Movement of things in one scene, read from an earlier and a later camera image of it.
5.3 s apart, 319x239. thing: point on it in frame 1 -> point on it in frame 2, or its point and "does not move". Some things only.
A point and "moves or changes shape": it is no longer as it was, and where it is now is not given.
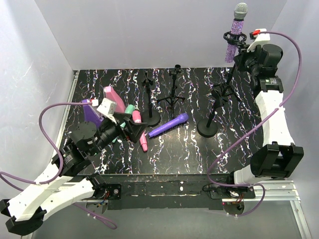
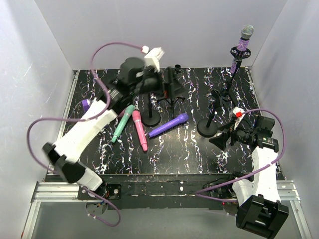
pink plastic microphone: [137, 117] does not move
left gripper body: [125, 128] -> [167, 81]
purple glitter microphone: [240, 13] -> [247, 31]
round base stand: [149, 118] does not move
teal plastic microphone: [129, 109] does not move
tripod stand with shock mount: [227, 89] moves or changes shape
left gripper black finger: [122, 117] -> [170, 74]
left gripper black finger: [134, 129] -> [176, 88]
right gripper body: [240, 58] -> [230, 137]
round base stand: [206, 128] does not move
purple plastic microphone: [183, 118] does not move
